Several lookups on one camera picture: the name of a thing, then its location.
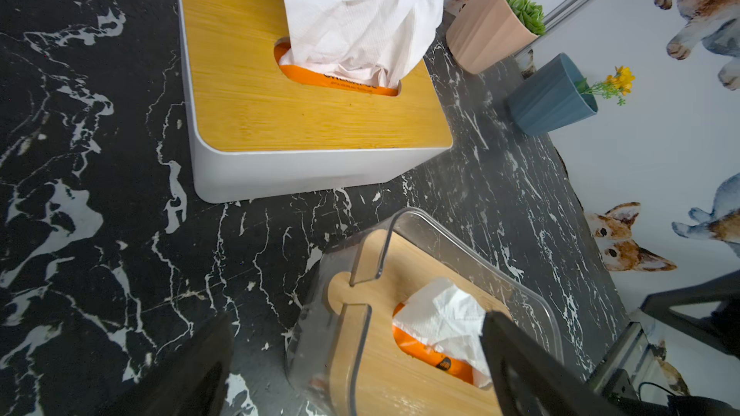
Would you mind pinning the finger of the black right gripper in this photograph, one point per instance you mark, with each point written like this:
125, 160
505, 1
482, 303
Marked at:
719, 330

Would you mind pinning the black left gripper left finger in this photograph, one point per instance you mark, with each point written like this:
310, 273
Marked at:
191, 381

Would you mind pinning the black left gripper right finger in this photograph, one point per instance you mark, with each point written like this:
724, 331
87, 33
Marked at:
529, 381

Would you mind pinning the clear plastic tissue box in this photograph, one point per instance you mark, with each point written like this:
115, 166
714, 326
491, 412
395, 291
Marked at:
392, 323

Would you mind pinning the wooden tissue box lid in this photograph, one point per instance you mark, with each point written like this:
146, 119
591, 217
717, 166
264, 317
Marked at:
368, 373

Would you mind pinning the white tissue box base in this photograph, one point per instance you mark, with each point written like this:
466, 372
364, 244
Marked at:
229, 176

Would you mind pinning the yellow tissue box lid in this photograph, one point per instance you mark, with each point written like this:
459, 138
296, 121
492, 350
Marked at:
243, 102

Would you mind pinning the orange tissue paper pack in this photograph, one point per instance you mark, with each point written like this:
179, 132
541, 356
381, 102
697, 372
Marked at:
364, 46

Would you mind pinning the blue pot with yellow flowers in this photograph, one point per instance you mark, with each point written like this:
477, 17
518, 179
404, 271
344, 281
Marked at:
559, 95

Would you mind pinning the peach pot with succulent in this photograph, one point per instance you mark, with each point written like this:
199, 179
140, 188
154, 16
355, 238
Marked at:
488, 31

